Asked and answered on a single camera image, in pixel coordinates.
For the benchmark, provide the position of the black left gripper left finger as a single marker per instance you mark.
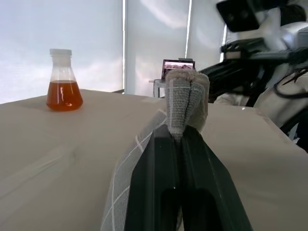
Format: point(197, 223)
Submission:
point(154, 168)

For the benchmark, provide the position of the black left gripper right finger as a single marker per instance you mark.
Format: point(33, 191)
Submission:
point(207, 173)

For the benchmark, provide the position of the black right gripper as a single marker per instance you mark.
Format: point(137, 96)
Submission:
point(255, 51)

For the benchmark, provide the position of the grey plaid pouch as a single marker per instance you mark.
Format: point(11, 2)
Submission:
point(185, 103)

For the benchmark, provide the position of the silver robot body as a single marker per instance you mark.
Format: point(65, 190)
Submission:
point(279, 108)

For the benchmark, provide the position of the open laptop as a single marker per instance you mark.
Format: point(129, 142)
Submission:
point(178, 68)

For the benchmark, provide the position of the grey desk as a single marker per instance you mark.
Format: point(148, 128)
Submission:
point(158, 86)

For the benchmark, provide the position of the beige tablecloth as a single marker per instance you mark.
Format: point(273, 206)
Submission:
point(60, 156)

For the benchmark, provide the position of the flask with orange liquid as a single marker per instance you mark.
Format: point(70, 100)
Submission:
point(64, 96)

